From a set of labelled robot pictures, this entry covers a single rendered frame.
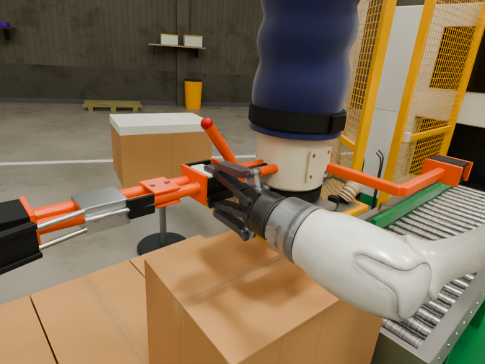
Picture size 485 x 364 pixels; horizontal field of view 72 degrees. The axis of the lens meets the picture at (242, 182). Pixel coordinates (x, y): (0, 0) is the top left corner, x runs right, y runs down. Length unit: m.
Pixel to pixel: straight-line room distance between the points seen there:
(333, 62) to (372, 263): 0.44
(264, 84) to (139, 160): 1.55
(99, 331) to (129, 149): 1.15
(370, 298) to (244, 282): 0.49
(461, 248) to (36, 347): 1.23
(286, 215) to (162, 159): 1.79
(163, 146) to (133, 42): 7.34
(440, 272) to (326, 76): 0.40
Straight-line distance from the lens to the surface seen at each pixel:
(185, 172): 0.66
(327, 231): 0.43
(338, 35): 0.72
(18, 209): 0.55
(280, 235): 0.47
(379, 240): 0.42
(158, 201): 0.58
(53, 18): 9.55
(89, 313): 1.43
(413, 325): 1.54
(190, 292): 0.82
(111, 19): 9.43
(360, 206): 0.91
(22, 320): 1.48
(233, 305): 0.79
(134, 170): 2.19
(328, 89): 0.71
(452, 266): 0.57
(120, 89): 9.46
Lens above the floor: 1.47
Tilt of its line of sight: 21 degrees down
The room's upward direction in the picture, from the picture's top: 4 degrees clockwise
